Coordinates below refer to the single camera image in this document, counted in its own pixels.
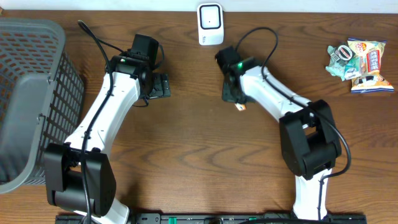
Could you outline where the orange tissue pack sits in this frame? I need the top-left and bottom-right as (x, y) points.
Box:
(234, 103), (246, 111)

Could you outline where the teal wet wipes pack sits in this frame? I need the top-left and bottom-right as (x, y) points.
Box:
(325, 45), (345, 81)

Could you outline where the black box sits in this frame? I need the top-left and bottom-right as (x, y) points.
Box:
(327, 44), (356, 66)

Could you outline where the teal kleenex tissue pack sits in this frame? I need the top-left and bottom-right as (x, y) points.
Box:
(344, 57), (363, 80)

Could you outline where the white snack bag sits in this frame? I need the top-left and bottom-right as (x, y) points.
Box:
(348, 38), (394, 93)

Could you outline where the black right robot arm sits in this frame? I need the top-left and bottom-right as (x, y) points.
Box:
(216, 57), (342, 221)

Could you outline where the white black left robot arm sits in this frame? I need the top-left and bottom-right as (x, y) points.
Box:
(44, 55), (171, 223)

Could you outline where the white barcode scanner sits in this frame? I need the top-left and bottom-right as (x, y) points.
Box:
(197, 2), (224, 45)

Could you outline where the grey plastic basket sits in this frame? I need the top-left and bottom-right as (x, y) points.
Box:
(1, 17), (85, 194)

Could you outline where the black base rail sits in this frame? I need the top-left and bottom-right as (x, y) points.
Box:
(55, 212), (368, 224)

